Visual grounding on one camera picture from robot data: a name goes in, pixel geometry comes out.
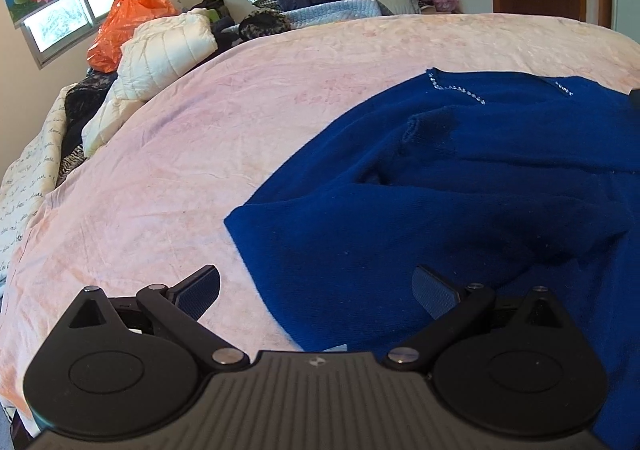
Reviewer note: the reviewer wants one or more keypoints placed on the orange plastic bag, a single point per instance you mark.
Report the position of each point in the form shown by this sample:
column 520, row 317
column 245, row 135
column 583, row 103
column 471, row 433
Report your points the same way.
column 120, row 24

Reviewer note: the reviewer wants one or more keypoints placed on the light blue knit blanket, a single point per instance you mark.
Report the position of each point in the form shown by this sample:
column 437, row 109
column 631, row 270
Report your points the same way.
column 340, row 9

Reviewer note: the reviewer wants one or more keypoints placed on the script print quilt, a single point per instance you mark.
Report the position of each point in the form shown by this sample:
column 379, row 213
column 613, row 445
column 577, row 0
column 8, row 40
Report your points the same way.
column 25, row 180

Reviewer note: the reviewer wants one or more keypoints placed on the white puffer jacket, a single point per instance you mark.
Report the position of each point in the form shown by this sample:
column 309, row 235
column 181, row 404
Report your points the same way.
column 165, row 49

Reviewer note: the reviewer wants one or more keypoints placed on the pink blanket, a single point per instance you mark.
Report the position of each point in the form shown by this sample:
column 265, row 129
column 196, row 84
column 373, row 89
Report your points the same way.
column 175, row 154

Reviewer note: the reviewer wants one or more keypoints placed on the window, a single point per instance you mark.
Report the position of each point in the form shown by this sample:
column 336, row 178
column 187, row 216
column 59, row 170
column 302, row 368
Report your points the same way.
column 55, row 19

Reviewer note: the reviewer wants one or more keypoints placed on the black white patterned cloth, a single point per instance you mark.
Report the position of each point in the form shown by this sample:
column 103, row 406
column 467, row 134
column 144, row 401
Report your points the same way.
column 82, row 99

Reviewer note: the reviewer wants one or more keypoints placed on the dark leopard print cloth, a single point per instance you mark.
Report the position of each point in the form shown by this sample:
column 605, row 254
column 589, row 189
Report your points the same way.
column 265, row 24

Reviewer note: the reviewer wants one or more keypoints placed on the black green bag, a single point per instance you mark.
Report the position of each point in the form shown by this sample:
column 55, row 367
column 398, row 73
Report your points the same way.
column 212, row 12

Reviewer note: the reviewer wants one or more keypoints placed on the purple plastic bag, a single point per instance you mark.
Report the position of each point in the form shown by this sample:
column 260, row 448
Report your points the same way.
column 445, row 0

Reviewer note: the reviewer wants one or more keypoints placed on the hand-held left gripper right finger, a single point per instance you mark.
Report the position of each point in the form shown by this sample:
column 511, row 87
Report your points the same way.
column 434, row 291

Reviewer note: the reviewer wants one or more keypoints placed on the checkered cloth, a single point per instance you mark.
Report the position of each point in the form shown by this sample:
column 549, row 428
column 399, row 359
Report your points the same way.
column 262, row 2

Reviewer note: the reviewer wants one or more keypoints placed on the blue knit sweater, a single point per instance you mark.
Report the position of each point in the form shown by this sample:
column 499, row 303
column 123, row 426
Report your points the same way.
column 450, row 180

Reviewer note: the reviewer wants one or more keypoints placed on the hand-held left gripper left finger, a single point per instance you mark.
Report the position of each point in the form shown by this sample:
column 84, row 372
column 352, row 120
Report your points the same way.
column 200, row 291

